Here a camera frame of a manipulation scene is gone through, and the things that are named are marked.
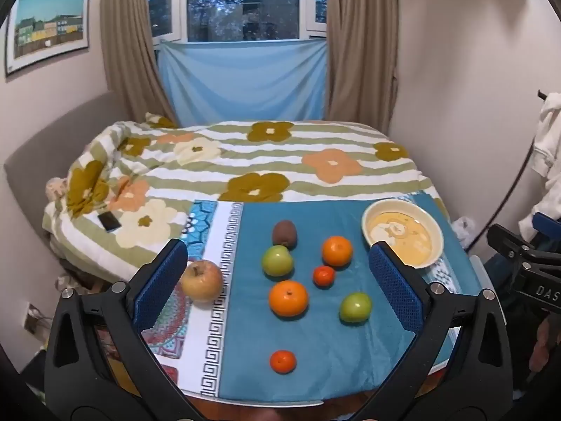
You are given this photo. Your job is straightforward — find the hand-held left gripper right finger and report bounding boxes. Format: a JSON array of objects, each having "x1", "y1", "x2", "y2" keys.
[{"x1": 351, "y1": 241, "x2": 513, "y2": 421}]

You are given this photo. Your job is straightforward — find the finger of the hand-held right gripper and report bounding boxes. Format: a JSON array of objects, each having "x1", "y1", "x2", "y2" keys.
[
  {"x1": 487, "y1": 223, "x2": 542, "y2": 268},
  {"x1": 532, "y1": 212, "x2": 561, "y2": 234}
]

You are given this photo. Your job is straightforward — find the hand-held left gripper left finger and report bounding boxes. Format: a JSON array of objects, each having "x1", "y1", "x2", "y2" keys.
[{"x1": 44, "y1": 238, "x2": 202, "y2": 421}]

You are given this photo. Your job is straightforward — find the large yellow-red apple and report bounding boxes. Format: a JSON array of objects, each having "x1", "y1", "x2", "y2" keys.
[{"x1": 181, "y1": 260, "x2": 224, "y2": 303}]

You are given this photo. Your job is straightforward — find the green apple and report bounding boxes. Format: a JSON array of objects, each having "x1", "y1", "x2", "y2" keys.
[
  {"x1": 262, "y1": 246, "x2": 293, "y2": 278},
  {"x1": 339, "y1": 292, "x2": 373, "y2": 323}
]

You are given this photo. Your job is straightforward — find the cream and yellow bowl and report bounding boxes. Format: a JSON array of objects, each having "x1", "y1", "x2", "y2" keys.
[{"x1": 361, "y1": 199, "x2": 445, "y2": 269}]

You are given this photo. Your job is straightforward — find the small tangerine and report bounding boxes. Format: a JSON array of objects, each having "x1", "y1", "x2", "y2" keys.
[
  {"x1": 312, "y1": 266, "x2": 337, "y2": 288},
  {"x1": 269, "y1": 349, "x2": 297, "y2": 375}
]

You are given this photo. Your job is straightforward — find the large orange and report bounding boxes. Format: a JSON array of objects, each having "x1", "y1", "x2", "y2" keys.
[
  {"x1": 322, "y1": 235, "x2": 354, "y2": 267},
  {"x1": 269, "y1": 280, "x2": 309, "y2": 318}
]

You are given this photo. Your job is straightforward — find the person's right hand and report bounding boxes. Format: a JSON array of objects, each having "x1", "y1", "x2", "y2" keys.
[{"x1": 529, "y1": 315, "x2": 561, "y2": 374}]

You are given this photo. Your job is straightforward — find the white crumpled cloth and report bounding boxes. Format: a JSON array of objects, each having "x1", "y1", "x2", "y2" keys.
[{"x1": 451, "y1": 216, "x2": 478, "y2": 246}]

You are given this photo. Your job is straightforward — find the black curved pole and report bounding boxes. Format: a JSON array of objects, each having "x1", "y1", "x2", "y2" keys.
[{"x1": 467, "y1": 134, "x2": 538, "y2": 255}]

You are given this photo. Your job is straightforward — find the mandala patterned cloth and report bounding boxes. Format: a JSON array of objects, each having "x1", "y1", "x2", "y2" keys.
[{"x1": 94, "y1": 199, "x2": 244, "y2": 400}]

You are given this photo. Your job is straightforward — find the white garment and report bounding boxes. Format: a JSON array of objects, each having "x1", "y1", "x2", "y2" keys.
[{"x1": 519, "y1": 92, "x2": 561, "y2": 242}]

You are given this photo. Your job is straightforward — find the teal tablecloth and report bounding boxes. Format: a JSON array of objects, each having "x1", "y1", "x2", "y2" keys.
[{"x1": 218, "y1": 191, "x2": 483, "y2": 404}]

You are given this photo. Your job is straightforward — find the brown kiwi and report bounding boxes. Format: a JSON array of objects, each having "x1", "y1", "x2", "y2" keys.
[{"x1": 272, "y1": 220, "x2": 299, "y2": 248}]

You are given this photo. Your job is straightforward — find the floral striped blanket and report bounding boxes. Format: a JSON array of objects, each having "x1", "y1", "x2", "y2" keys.
[{"x1": 42, "y1": 112, "x2": 450, "y2": 281}]

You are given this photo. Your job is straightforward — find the grey upholstered headboard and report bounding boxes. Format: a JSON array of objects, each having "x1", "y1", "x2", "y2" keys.
[{"x1": 4, "y1": 90, "x2": 130, "y2": 281}]

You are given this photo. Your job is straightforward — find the light blue hanging cloth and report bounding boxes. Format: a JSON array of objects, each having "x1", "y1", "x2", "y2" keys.
[{"x1": 157, "y1": 37, "x2": 329, "y2": 126}]

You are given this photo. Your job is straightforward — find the beige curtain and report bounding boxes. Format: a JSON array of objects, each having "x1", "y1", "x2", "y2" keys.
[
  {"x1": 100, "y1": 0, "x2": 178, "y2": 126},
  {"x1": 326, "y1": 0, "x2": 399, "y2": 134}
]

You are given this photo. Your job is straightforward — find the window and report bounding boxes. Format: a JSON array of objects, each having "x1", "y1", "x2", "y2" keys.
[{"x1": 147, "y1": 0, "x2": 329, "y2": 45}]

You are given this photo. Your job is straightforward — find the framed wall poster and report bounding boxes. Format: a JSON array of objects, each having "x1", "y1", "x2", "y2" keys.
[{"x1": 5, "y1": 0, "x2": 90, "y2": 77}]

